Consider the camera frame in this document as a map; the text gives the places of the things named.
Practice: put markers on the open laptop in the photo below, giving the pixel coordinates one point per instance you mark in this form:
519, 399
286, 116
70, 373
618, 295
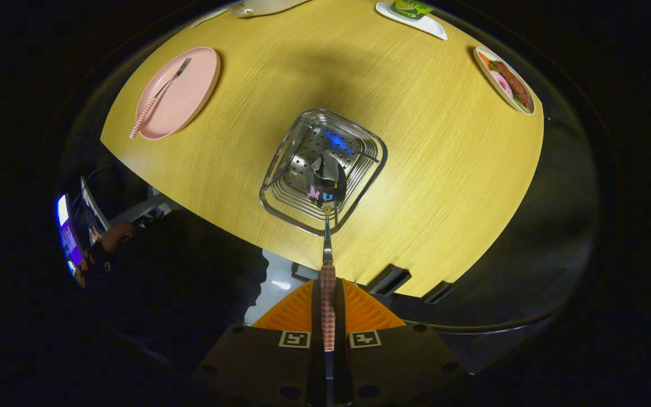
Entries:
68, 237

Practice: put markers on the pink round plate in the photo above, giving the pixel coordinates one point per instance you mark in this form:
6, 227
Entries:
190, 96

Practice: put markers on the green label drink bottle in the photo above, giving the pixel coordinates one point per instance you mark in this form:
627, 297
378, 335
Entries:
410, 8

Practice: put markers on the black table bracket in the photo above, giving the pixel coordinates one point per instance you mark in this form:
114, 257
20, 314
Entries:
389, 280
438, 292

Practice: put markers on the white square coaster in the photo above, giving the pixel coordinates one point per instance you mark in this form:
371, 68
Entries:
427, 25

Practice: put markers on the white toaster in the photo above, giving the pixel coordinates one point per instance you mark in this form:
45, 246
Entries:
269, 7

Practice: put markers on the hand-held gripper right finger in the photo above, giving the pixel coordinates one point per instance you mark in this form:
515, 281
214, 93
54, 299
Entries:
399, 362

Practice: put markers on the plate of food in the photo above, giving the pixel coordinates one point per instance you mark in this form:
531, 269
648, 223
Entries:
509, 82

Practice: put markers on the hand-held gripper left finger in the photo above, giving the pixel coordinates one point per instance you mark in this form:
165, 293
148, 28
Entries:
257, 362

